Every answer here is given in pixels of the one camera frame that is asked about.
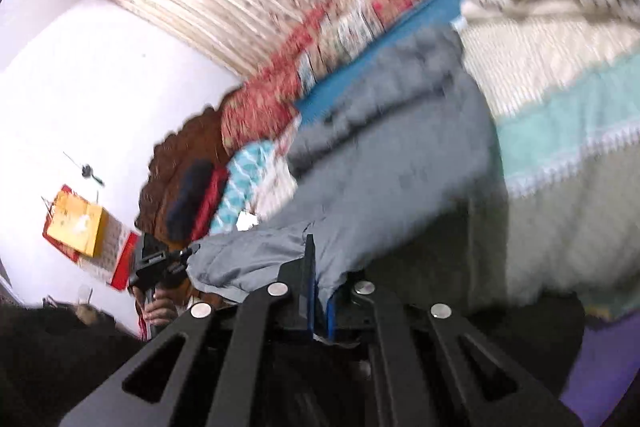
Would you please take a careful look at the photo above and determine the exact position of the white red floral pillow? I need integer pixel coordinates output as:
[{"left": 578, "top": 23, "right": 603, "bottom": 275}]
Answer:
[{"left": 250, "top": 116, "right": 302, "bottom": 222}]

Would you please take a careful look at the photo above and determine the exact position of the red yellow wall calendar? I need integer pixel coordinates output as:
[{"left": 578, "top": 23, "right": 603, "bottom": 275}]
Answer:
[{"left": 42, "top": 185, "right": 139, "bottom": 291}]

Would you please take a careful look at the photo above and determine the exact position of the red floral patchwork quilt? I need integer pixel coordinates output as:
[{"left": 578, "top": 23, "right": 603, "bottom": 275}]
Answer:
[{"left": 219, "top": 0, "right": 532, "bottom": 158}]

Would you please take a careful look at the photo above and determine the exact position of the teal white wavy pillow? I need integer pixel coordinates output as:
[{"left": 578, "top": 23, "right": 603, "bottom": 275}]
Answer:
[{"left": 208, "top": 140, "right": 274, "bottom": 235}]

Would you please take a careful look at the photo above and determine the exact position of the carved wooden headboard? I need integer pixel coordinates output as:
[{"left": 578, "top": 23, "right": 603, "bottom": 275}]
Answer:
[{"left": 134, "top": 91, "right": 233, "bottom": 251}]

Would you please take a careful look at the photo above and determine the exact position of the red garment on headboard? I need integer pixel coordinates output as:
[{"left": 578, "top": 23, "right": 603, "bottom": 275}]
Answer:
[{"left": 190, "top": 167, "right": 229, "bottom": 242}]

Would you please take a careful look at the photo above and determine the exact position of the person's left hand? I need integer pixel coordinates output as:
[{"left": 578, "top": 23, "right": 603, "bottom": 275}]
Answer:
[{"left": 132, "top": 287, "right": 178, "bottom": 326}]

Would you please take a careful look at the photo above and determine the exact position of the grey puffer jacket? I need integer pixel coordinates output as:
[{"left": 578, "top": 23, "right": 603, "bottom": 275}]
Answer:
[{"left": 186, "top": 26, "right": 497, "bottom": 303}]

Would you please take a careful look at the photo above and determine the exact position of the patterned beige teal bedsheet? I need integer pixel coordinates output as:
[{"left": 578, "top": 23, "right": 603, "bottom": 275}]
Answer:
[{"left": 460, "top": 6, "right": 639, "bottom": 319}]

